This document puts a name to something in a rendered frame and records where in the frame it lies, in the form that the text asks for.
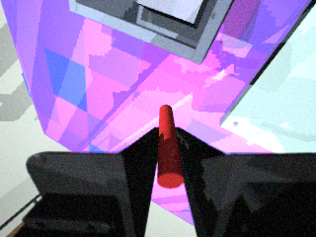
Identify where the red peg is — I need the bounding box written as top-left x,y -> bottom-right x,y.
157,105 -> 184,189

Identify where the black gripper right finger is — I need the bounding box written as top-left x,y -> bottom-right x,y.
176,127 -> 316,237

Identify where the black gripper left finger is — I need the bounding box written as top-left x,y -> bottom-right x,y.
26,127 -> 159,237

